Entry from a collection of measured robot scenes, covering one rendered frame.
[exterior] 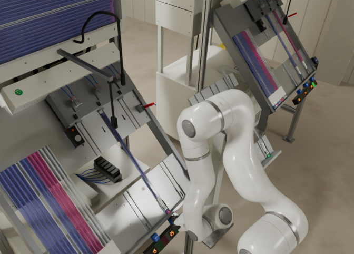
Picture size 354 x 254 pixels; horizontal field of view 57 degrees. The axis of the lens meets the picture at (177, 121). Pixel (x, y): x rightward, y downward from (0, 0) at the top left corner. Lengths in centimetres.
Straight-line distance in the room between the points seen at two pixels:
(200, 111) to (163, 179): 65
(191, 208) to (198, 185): 8
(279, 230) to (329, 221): 160
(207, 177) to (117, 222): 43
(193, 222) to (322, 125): 239
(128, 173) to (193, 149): 74
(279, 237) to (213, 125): 35
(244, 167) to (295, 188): 176
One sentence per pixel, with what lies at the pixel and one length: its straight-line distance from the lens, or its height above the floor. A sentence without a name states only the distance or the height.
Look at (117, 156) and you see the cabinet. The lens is 182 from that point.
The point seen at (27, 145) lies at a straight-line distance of 127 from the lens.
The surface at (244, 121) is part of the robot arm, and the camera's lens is 93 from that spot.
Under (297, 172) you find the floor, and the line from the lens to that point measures 278.
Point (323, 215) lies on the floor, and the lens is 257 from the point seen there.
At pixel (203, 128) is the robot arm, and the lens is 84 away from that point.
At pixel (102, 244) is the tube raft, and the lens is 130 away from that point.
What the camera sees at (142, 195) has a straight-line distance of 139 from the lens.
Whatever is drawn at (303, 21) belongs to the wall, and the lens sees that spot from 400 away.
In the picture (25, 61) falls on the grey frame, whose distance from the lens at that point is 122.
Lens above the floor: 190
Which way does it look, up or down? 39 degrees down
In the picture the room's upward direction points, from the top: 3 degrees clockwise
